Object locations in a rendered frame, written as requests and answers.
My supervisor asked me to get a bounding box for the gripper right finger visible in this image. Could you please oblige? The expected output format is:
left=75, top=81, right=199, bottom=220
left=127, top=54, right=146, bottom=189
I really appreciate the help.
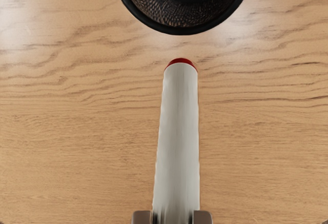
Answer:
left=192, top=210, right=214, bottom=224

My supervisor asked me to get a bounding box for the black mesh pen holder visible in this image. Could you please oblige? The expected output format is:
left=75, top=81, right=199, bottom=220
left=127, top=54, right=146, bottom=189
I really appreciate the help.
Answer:
left=111, top=0, right=254, bottom=36

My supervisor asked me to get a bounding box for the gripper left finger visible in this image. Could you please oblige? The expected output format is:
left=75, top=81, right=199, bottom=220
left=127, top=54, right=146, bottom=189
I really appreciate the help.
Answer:
left=131, top=210, right=153, bottom=224

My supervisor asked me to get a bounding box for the white pen with red cap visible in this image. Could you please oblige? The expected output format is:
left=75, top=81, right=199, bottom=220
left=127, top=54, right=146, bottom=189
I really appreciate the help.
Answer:
left=152, top=57, right=201, bottom=224

